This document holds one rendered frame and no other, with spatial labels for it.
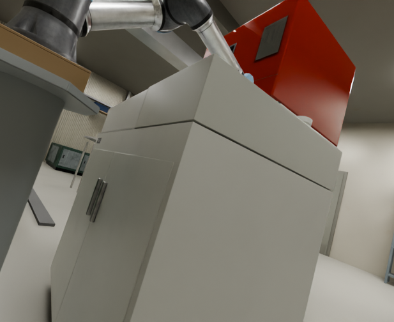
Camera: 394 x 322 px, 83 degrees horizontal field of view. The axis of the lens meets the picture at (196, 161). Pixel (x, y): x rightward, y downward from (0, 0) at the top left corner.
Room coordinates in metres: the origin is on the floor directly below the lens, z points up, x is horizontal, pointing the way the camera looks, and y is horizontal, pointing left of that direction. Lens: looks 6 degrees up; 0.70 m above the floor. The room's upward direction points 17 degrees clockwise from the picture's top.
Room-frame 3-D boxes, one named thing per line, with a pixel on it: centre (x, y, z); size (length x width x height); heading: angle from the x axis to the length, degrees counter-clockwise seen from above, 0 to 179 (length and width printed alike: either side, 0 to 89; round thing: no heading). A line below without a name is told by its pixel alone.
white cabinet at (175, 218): (0.99, 0.04, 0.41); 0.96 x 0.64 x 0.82; 34
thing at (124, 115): (0.97, 0.34, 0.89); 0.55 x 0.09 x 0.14; 34
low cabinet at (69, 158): (7.26, 3.47, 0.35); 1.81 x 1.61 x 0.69; 133
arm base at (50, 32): (0.50, 0.43, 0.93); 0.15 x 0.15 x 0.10
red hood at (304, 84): (1.57, -0.34, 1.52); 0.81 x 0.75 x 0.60; 34
